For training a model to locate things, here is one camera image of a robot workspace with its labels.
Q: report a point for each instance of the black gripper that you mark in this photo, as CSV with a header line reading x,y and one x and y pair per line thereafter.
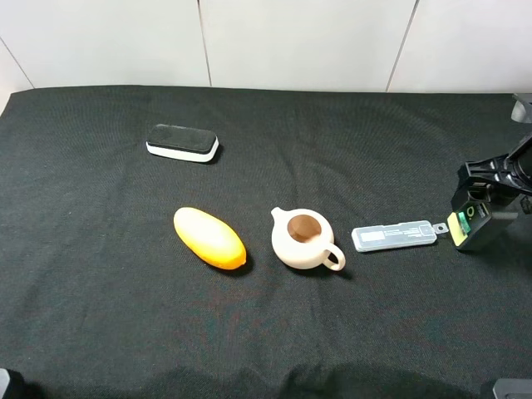
x,y
497,181

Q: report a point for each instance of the grey bottle with black cap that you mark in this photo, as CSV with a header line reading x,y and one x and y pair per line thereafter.
x,y
474,228

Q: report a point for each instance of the clear plastic flat case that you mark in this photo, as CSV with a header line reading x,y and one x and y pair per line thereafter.
x,y
396,236

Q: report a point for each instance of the cream ceramic teapot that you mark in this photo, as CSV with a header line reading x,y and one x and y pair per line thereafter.
x,y
303,239

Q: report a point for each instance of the yellow mango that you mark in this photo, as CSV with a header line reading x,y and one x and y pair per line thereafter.
x,y
211,239

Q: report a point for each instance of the black and white eraser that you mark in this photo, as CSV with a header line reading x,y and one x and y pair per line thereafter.
x,y
182,143

